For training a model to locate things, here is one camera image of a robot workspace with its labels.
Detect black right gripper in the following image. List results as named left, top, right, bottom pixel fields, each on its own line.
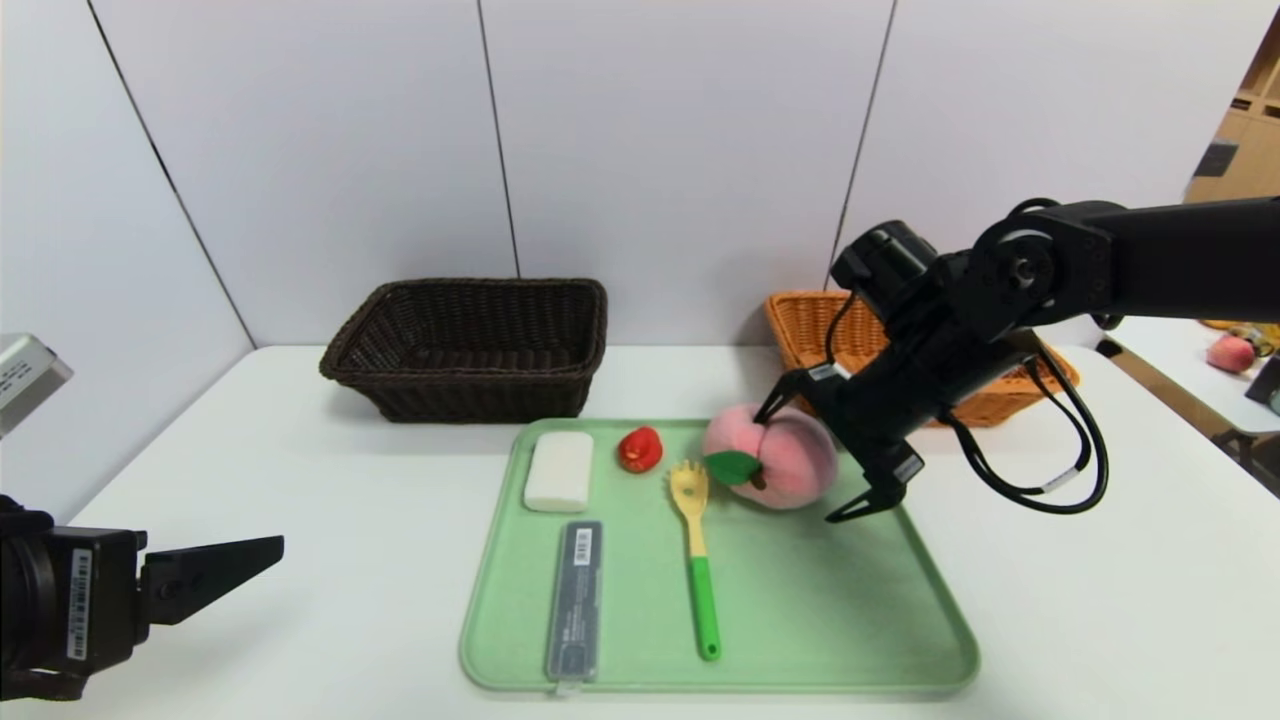
left=752, top=324, right=1040, bottom=524

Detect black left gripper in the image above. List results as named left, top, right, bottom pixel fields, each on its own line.
left=0, top=525, right=285, bottom=675

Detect pink plush peach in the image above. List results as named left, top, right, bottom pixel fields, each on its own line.
left=702, top=402, right=839, bottom=511

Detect yellow green pasta spoon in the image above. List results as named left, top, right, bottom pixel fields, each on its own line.
left=668, top=460, right=723, bottom=663

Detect grey translucent pen case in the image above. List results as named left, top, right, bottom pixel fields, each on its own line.
left=545, top=520, right=605, bottom=698

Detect orange wicker basket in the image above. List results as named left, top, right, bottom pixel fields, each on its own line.
left=765, top=290, right=1081, bottom=429

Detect dark brown wicker basket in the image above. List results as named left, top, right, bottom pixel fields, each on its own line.
left=318, top=278, right=609, bottom=424

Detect light green plastic tray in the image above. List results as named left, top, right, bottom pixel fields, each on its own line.
left=458, top=417, right=981, bottom=695

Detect small red strawberry toy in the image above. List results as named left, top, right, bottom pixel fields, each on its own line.
left=616, top=426, right=664, bottom=475

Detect white rectangular soap block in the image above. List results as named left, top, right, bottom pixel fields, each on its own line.
left=523, top=431, right=595, bottom=515

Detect white side table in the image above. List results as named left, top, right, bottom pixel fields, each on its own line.
left=1100, top=318, right=1280, bottom=436

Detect small pink peach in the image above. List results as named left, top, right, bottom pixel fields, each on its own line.
left=1206, top=334, right=1259, bottom=374

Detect yellow bananas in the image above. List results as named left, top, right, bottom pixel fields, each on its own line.
left=1200, top=320, right=1280, bottom=346

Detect wooden shelf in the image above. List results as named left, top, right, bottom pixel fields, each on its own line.
left=1185, top=40, right=1280, bottom=206

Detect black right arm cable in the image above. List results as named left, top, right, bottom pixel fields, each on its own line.
left=945, top=345, right=1109, bottom=516

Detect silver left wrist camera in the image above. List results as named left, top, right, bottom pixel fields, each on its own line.
left=0, top=333, right=74, bottom=438

